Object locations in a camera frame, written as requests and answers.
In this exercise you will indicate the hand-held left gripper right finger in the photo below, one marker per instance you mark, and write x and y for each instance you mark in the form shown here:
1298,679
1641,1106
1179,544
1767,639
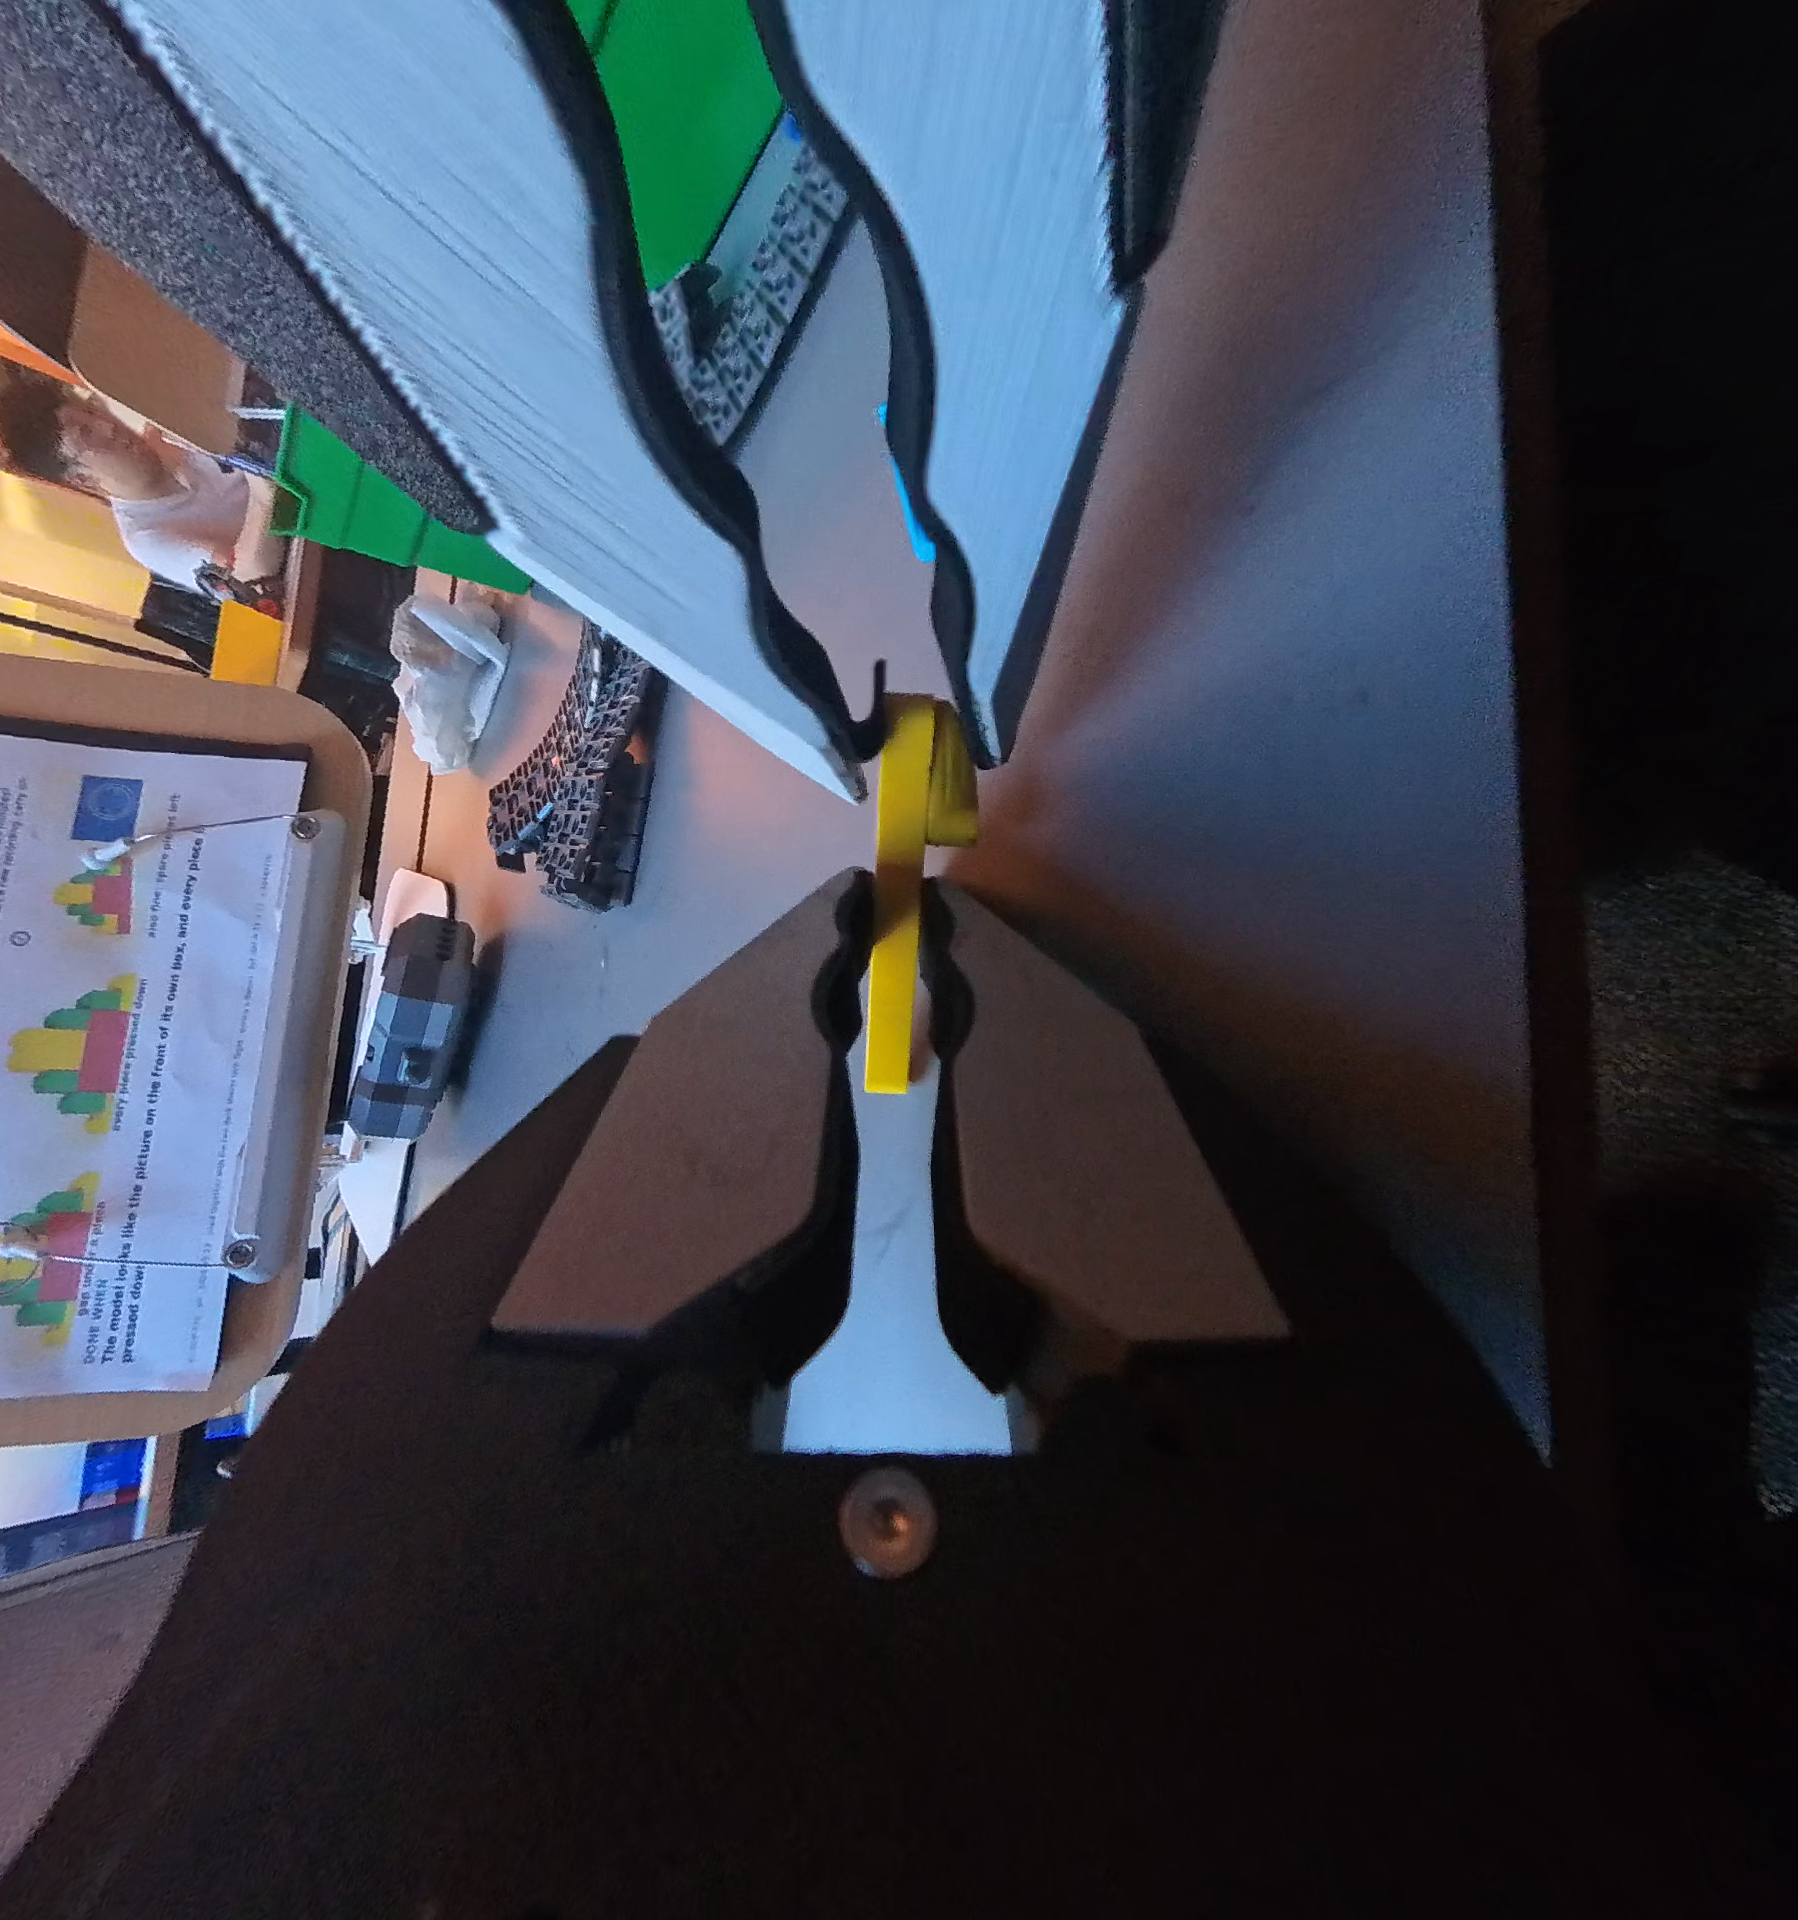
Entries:
1094,1185

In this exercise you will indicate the green plastic bin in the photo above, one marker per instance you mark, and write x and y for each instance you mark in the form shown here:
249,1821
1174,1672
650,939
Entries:
673,150

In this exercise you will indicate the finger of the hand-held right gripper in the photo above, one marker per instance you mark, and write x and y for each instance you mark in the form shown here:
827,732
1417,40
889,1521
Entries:
1017,300
462,225

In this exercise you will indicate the blue brick separator tool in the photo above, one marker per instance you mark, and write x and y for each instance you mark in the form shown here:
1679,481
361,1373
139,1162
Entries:
916,517

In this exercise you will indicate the yellow perforated toy beam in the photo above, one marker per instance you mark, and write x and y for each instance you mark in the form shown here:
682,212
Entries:
893,977

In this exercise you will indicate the crumpled white tissue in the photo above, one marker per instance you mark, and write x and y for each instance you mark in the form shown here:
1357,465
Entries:
443,690

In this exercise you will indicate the printed instruction sheet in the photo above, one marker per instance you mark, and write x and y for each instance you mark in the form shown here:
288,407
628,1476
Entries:
166,1082

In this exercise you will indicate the grey toy motor block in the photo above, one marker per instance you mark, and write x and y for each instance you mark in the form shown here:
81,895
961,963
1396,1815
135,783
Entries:
412,1034

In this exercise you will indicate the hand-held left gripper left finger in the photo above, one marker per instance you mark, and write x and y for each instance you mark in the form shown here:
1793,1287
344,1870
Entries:
690,1185

